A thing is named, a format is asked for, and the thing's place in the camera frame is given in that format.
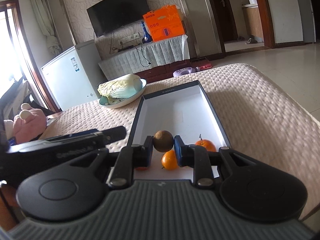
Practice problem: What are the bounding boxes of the pink quilted table cover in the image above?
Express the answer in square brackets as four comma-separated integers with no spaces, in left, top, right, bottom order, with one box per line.
[37,63,320,222]

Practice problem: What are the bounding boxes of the napa cabbage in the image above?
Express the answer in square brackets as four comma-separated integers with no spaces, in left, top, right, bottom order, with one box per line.
[98,74,143,99]

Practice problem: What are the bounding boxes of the wooden kitchen cabinet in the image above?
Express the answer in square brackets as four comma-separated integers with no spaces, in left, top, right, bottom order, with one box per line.
[242,4,264,42]

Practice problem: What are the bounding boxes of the orange gift bag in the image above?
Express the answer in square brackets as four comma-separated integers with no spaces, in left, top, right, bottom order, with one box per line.
[143,5,185,42]

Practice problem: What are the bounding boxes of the red fruit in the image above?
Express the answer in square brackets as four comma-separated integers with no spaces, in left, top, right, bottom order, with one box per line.
[135,167,149,171]

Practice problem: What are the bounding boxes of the black flat television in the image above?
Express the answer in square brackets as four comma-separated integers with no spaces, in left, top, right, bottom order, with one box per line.
[87,0,150,37]

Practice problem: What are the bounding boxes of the stemmed mandarin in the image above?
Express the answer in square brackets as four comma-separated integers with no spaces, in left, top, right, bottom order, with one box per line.
[195,134,216,152]

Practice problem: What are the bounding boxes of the black hanging cable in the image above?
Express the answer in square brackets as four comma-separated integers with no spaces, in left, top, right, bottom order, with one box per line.
[134,42,153,68]

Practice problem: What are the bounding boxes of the white blue plate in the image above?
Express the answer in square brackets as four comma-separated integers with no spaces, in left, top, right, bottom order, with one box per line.
[99,79,147,109]

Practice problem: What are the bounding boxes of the white chest freezer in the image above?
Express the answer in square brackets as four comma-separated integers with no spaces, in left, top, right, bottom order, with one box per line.
[41,40,106,111]

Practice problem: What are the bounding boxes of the red floor scale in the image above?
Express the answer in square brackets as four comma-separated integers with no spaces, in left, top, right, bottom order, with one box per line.
[190,57,213,72]

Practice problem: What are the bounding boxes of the purple detergent bottle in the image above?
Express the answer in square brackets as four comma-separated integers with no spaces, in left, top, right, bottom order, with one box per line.
[173,67,196,77]

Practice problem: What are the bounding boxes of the white curtain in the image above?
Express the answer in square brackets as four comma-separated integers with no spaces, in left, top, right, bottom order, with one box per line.
[30,0,61,56]

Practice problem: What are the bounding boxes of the silver refrigerator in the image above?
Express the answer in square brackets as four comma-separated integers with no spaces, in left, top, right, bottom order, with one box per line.
[298,0,316,43]

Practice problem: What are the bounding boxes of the brown longan fruit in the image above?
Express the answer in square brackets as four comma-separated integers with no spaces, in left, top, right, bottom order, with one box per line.
[153,131,174,152]

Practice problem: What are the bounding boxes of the small orange kumquat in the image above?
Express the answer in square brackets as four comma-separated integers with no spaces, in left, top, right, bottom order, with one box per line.
[161,150,178,170]

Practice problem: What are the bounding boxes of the blue glass bottle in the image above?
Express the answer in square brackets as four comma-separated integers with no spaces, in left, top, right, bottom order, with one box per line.
[140,21,153,44]

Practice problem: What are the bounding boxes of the grey white cardboard box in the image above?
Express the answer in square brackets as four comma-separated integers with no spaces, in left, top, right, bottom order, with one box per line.
[126,80,232,183]

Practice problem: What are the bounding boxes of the cloth covered TV cabinet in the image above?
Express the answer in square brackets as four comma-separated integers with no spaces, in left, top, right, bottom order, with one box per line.
[99,34,190,80]

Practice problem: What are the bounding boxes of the pink plush toy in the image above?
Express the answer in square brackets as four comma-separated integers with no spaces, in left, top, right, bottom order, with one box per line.
[4,103,47,146]

